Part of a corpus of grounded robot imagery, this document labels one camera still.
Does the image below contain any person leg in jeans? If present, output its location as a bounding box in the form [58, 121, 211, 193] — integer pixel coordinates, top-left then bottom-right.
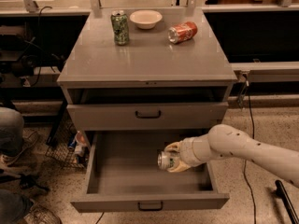
[0, 107, 24, 147]

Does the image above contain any white bowl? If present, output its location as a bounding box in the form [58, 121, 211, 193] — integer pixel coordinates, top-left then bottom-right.
[130, 10, 163, 30]

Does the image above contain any white green 7up can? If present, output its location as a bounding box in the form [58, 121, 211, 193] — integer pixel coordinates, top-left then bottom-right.
[157, 151, 178, 170]

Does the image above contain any closed grey upper drawer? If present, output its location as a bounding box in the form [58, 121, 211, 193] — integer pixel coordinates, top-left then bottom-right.
[67, 102, 228, 131]

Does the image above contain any black pole on floor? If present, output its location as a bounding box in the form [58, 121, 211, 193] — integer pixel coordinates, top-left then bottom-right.
[275, 180, 299, 224]

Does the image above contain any blue can in basket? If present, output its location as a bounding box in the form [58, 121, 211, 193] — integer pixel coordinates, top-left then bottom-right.
[67, 137, 77, 151]

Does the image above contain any open grey lower drawer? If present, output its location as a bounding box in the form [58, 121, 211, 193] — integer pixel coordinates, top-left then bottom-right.
[71, 131, 229, 213]

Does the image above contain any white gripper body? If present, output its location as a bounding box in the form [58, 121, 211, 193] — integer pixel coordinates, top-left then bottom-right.
[179, 135, 209, 167]

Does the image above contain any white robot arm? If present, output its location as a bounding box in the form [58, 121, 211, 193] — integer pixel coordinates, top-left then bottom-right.
[158, 124, 299, 188]

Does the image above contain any grey drawer cabinet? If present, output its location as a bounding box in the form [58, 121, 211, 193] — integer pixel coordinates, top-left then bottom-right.
[58, 7, 236, 142]

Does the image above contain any black wire basket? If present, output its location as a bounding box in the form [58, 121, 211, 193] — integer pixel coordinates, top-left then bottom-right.
[46, 116, 87, 169]

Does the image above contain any white sneaker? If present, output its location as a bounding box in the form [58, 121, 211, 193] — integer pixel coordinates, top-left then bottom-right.
[0, 132, 39, 166]

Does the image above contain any black power cable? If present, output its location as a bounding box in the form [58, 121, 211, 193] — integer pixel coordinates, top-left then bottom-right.
[242, 75, 258, 224]

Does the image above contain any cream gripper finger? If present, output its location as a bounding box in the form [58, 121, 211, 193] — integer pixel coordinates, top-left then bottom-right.
[167, 163, 190, 173]
[164, 142, 180, 153]

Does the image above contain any orange soda can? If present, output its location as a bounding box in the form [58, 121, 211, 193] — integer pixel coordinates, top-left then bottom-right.
[168, 21, 198, 44]

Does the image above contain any green soda can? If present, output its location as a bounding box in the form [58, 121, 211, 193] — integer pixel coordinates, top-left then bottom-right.
[110, 10, 130, 46]

